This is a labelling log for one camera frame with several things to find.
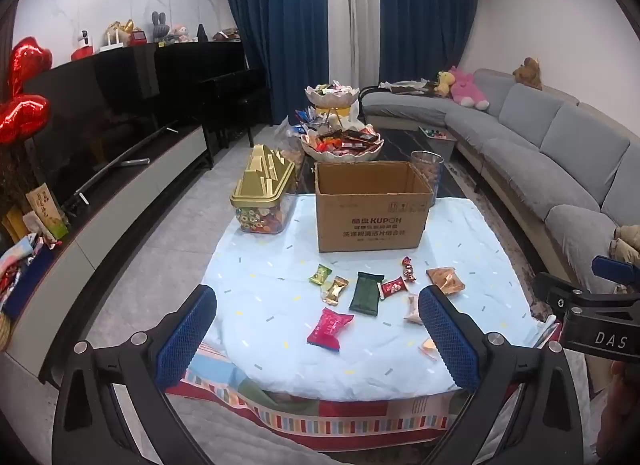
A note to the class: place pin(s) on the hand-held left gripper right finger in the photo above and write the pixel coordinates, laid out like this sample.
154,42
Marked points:
447,340

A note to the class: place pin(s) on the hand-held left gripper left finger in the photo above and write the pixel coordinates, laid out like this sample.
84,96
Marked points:
187,335

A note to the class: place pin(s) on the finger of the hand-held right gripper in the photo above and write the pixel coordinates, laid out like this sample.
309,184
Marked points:
607,267
560,295

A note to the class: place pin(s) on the pale pink snack packet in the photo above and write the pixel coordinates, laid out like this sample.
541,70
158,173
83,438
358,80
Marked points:
412,310

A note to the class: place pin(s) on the orange tan snack packet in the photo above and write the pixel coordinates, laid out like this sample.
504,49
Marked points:
446,281

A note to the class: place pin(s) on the small red snack packet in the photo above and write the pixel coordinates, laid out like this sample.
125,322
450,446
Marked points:
392,287

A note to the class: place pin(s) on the red twisted foil candy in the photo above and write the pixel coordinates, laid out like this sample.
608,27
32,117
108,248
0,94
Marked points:
409,268

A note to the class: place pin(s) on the dark green snack packet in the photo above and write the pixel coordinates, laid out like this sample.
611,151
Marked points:
366,293

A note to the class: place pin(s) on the magenta snack packet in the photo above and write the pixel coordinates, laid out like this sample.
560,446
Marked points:
330,327

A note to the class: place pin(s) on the gold snack packet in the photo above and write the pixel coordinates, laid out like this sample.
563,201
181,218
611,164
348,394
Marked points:
336,290

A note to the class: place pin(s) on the pale yellow snack packet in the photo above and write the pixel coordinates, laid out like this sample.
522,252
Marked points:
326,288

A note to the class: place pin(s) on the brown cardboard box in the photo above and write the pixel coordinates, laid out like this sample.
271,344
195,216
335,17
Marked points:
372,220

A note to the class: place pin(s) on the green yellow snack packet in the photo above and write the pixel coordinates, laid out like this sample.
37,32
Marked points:
320,274

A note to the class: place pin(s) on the clear jar of round snacks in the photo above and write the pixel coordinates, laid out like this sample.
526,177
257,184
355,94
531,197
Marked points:
427,175

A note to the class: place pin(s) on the pile of wrapped snacks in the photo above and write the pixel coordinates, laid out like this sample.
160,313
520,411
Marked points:
345,140

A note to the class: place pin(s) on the small clear orange packet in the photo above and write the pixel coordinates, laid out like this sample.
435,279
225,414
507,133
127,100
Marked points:
428,347

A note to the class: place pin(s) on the khaki cloth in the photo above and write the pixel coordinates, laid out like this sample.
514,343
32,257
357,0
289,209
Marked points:
625,242

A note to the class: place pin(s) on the grey curved sofa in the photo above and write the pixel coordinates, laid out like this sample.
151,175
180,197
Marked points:
550,145

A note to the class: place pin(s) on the grey black television cabinet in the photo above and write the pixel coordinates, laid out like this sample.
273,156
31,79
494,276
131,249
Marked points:
125,205

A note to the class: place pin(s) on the dark coffee table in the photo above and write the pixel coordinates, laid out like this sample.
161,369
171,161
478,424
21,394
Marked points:
457,177

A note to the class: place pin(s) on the gold-lid clear candy container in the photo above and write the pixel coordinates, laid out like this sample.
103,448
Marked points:
262,185

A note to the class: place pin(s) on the grey remote control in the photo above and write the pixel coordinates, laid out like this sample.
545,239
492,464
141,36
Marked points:
137,161

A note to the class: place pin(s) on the pile of snack bags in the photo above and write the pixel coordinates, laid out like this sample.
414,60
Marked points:
45,215

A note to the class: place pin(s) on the grey storage box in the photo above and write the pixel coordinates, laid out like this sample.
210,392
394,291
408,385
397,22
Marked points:
440,145

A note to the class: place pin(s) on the brown plush toy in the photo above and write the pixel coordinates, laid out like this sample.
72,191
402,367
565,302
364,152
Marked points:
529,72

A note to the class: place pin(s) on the pink plush toy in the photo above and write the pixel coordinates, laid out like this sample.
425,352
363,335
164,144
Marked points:
467,85

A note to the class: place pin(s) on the black curved television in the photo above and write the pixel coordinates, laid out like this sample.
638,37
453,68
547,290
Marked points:
90,120

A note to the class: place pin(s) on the yellow plush toy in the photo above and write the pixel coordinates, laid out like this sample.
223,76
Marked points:
442,84

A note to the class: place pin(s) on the white tiered flower bowl stand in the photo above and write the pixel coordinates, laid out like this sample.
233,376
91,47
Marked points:
334,100

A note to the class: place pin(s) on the black piano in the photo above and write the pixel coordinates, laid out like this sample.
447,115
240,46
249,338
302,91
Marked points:
210,70

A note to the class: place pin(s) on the red heart balloon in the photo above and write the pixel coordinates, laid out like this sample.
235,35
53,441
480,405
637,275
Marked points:
22,117
30,62

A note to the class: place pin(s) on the red desk clock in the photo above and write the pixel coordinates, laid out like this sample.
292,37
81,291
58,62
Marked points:
138,37

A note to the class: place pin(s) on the small pink doll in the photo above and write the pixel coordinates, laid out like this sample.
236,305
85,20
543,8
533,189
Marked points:
181,33

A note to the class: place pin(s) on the black metronome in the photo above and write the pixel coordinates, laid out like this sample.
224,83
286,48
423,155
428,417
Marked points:
202,33

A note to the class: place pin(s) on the brown ornament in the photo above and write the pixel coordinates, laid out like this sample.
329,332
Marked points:
226,34

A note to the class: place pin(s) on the white gold ornament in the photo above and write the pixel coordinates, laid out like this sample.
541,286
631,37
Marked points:
116,35

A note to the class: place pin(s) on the white red robot toy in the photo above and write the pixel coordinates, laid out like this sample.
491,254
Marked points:
82,45

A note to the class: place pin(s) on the grey rabbit plush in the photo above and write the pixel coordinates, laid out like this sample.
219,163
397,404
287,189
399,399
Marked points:
160,27

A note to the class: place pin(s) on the blue curtain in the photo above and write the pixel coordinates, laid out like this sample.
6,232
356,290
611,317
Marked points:
425,10
280,20

